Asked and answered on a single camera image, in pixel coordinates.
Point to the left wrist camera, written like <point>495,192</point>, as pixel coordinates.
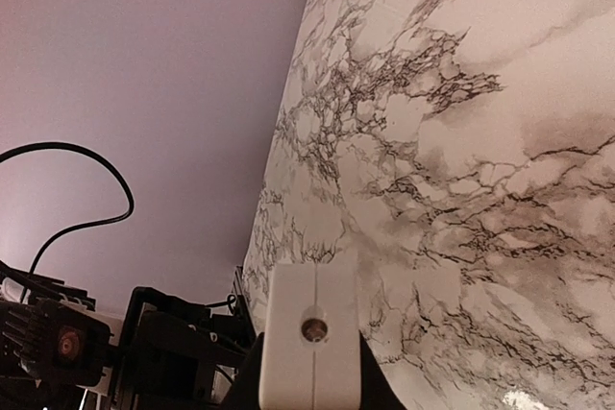
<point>56,342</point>

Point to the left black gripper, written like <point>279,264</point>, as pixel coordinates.
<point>172,352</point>

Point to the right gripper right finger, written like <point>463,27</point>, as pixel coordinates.
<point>376,392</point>

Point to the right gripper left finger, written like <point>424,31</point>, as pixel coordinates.
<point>244,392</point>

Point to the white remote control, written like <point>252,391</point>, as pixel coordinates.
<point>311,352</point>

